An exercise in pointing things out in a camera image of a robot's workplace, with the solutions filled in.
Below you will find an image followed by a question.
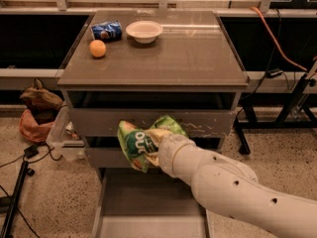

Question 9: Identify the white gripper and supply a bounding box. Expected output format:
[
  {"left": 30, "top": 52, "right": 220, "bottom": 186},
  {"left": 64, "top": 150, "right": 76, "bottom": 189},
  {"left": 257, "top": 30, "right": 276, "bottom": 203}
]
[{"left": 145, "top": 129, "right": 198, "bottom": 179}]

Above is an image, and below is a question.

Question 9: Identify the green rice chip bag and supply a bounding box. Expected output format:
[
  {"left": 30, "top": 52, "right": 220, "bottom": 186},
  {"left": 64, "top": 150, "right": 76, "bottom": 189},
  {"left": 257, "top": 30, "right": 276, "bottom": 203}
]
[{"left": 117, "top": 115, "right": 187, "bottom": 173}]

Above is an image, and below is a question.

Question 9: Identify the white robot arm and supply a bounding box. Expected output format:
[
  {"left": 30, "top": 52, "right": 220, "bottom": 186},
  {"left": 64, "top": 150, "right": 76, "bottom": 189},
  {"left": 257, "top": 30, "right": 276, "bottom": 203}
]
[{"left": 146, "top": 129, "right": 317, "bottom": 238}]

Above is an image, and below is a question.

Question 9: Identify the grey middle drawer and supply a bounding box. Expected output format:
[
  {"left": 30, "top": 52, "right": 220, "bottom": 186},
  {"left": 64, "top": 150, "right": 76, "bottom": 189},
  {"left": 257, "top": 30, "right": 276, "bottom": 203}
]
[{"left": 85, "top": 137, "right": 223, "bottom": 168}]

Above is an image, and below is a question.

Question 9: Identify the grey drawer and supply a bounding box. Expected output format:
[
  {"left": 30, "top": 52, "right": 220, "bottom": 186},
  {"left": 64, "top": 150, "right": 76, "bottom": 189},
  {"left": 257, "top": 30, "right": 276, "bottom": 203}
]
[
  {"left": 85, "top": 137, "right": 223, "bottom": 168},
  {"left": 92, "top": 169, "right": 213, "bottom": 238},
  {"left": 69, "top": 91, "right": 237, "bottom": 138}
]

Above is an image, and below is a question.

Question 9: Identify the grey bottom drawer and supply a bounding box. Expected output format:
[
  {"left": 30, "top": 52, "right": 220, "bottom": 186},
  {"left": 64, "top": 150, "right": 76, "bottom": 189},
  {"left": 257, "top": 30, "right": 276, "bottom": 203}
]
[{"left": 92, "top": 169, "right": 213, "bottom": 238}]

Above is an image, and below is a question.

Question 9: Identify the grey top drawer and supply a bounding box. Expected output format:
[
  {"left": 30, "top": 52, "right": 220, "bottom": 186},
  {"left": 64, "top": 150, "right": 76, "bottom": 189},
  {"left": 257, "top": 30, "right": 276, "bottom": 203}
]
[{"left": 69, "top": 91, "right": 237, "bottom": 138}]

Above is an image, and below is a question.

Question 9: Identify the grey drawer cabinet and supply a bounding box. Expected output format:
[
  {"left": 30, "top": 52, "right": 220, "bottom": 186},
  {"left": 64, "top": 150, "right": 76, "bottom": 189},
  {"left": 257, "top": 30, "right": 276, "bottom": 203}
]
[{"left": 56, "top": 9, "right": 250, "bottom": 238}]

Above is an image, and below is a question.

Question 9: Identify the brown cloth bag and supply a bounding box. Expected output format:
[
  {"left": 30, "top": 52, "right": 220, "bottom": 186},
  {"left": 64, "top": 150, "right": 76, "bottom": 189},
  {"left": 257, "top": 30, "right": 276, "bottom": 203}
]
[{"left": 20, "top": 78, "right": 63, "bottom": 124}]

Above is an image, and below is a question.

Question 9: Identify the orange cloth bag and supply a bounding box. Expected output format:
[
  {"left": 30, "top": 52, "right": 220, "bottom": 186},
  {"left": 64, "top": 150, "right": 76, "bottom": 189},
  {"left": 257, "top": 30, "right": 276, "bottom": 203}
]
[{"left": 19, "top": 109, "right": 53, "bottom": 143}]

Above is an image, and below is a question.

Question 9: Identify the clear plastic bin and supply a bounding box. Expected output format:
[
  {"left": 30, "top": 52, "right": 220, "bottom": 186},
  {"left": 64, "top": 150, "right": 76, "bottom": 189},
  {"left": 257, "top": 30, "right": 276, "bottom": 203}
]
[{"left": 47, "top": 106, "right": 86, "bottom": 162}]

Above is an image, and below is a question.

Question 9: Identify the orange fruit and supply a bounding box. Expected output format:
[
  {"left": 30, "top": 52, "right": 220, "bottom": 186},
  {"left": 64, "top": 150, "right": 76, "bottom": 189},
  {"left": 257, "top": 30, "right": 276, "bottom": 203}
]
[{"left": 89, "top": 40, "right": 106, "bottom": 58}]

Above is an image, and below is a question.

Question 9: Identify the white bowl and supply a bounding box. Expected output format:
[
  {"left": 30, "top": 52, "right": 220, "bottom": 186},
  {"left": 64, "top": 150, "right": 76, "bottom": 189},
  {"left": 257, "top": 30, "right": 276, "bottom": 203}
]
[{"left": 126, "top": 21, "right": 163, "bottom": 44}]

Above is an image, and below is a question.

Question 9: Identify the blue pepsi can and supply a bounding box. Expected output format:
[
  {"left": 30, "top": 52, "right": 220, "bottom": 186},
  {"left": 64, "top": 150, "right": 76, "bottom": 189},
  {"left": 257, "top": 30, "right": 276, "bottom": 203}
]
[{"left": 90, "top": 21, "right": 122, "bottom": 42}]

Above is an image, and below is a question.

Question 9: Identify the black plug on floor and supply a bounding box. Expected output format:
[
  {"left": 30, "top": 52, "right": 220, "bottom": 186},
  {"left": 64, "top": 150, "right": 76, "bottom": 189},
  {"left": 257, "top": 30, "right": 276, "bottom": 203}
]
[{"left": 24, "top": 145, "right": 39, "bottom": 159}]

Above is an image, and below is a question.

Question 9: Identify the black floor stand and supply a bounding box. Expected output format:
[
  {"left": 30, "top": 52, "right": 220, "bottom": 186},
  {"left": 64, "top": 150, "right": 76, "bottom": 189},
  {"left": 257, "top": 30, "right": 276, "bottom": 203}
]
[{"left": 0, "top": 161, "right": 29, "bottom": 238}]

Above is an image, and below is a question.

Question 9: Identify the black power adapter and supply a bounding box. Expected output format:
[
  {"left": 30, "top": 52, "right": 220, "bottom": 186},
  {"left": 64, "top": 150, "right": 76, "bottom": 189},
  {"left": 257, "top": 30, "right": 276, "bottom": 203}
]
[{"left": 265, "top": 68, "right": 283, "bottom": 78}]

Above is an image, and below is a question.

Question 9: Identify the black table frame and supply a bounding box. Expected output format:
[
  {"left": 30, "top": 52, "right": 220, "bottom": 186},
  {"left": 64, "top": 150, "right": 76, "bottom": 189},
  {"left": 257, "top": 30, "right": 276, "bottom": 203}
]
[{"left": 234, "top": 61, "right": 317, "bottom": 155}]

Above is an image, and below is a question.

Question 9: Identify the orange cable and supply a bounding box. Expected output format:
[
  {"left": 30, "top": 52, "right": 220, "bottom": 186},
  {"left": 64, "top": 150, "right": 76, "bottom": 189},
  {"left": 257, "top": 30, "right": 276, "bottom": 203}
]
[{"left": 250, "top": 5, "right": 309, "bottom": 72}]

